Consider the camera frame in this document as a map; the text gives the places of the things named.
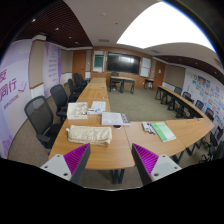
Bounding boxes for small dark round object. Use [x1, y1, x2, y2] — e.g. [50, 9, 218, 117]
[113, 125, 121, 129]

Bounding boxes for green notebook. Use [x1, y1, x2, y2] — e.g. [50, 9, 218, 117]
[152, 122, 176, 142]

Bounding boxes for white whiteboard right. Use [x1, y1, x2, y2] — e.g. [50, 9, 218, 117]
[140, 57, 151, 78]

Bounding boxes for right row wooden tables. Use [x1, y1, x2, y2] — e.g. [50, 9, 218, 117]
[157, 86, 206, 119]

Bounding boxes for black office chair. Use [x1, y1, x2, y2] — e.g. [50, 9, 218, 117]
[24, 96, 62, 149]
[50, 84, 68, 122]
[68, 79, 79, 102]

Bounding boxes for black wall television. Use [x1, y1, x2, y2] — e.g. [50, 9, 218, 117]
[107, 52, 140, 75]

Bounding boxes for purple wall banner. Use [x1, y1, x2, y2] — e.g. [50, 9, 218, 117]
[43, 42, 62, 98]

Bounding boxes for colourful wall poster board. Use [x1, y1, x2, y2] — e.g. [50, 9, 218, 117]
[183, 68, 224, 127]

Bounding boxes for left white-purple wall poster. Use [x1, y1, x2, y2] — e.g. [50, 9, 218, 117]
[0, 40, 32, 158]

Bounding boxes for marker pens pack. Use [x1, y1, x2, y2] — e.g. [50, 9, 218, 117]
[142, 122, 155, 135]

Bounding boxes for cream folded towel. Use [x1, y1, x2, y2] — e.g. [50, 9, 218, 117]
[66, 125, 112, 146]

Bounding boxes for front desk with chair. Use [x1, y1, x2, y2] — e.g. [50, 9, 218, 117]
[109, 71, 135, 93]

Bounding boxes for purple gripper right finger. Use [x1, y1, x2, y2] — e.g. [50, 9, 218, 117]
[131, 144, 181, 185]

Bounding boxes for nearest black office chair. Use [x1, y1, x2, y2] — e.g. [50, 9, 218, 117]
[24, 96, 62, 149]

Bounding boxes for white booklet stack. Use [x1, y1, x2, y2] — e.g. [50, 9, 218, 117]
[101, 112, 130, 126]

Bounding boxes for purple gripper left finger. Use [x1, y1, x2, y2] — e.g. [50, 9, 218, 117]
[41, 144, 91, 185]

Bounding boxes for white paper sheet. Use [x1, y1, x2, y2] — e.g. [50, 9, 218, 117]
[91, 101, 106, 112]

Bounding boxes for white box with pattern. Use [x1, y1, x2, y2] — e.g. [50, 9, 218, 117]
[67, 102, 88, 120]

